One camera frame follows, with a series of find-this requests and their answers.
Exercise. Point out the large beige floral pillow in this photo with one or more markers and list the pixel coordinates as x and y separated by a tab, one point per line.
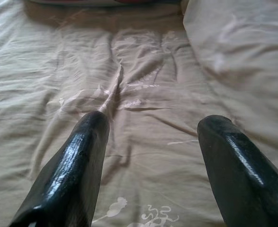
243	42

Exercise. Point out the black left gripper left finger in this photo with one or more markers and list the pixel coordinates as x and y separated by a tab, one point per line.
70	170

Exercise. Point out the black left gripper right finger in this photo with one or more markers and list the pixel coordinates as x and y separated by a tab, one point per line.
243	170

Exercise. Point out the red white blue star pillow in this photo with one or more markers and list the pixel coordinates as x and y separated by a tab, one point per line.
82	2

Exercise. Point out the beige floral bedsheet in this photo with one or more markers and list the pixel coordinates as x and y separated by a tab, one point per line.
58	71

